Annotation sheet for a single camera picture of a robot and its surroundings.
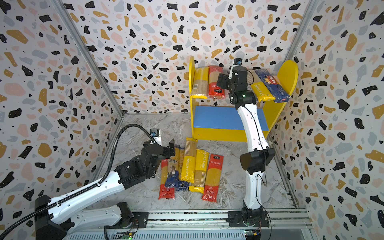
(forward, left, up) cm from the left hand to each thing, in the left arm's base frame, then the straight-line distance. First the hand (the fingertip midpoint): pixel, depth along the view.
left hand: (166, 138), depth 71 cm
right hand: (+29, -30, +18) cm, 45 cm away
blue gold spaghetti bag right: (-14, -6, -26) cm, 30 cm away
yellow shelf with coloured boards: (+40, -28, -31) cm, 58 cm away
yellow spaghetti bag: (-6, -9, -24) cm, 26 cm away
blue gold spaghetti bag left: (-9, -1, -24) cm, 26 cm away
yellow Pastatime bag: (-13, -15, -26) cm, 33 cm away
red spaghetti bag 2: (-17, +3, -26) cm, 31 cm away
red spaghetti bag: (-14, -23, -27) cm, 38 cm away
